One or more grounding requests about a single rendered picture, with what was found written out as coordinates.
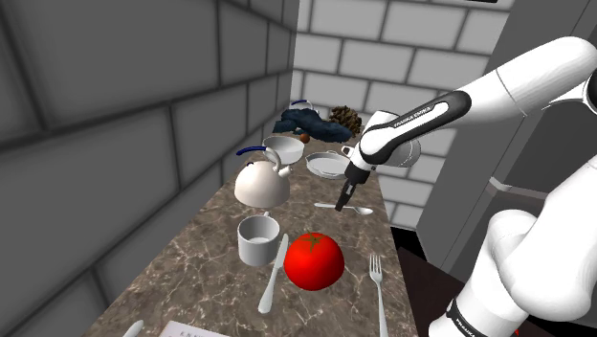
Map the white frying pan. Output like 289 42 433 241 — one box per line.
304 149 352 181

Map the silver spoon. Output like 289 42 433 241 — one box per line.
313 201 375 216

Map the brown pine cone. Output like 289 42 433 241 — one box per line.
327 104 364 138

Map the white saucepan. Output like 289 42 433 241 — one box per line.
261 134 306 166

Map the red tomato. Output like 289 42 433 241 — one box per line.
283 232 346 292

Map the grey refrigerator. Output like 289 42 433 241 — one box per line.
414 0 597 283

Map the silver fork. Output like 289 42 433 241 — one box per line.
368 253 389 337

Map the white mug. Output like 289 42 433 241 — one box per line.
236 212 281 268

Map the dark robot stand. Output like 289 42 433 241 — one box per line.
390 226 535 337

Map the silver table knife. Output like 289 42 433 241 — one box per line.
256 233 290 315

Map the white printed paper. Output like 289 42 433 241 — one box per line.
162 320 231 337

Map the white kettle with blue handle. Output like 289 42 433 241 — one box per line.
233 145 293 210

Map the white utensil handle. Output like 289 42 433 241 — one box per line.
122 319 145 337

